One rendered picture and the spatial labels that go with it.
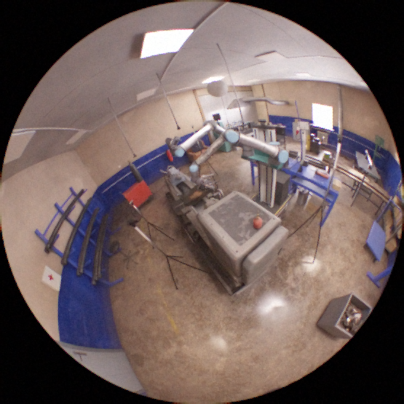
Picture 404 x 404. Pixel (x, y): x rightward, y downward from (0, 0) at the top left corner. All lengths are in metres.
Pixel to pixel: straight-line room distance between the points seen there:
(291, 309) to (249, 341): 0.75
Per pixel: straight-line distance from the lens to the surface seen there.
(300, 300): 2.29
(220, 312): 2.13
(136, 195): 4.39
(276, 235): 0.96
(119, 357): 3.22
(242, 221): 0.96
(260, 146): 1.34
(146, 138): 5.58
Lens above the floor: 2.10
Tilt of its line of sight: 39 degrees down
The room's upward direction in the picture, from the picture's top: 22 degrees counter-clockwise
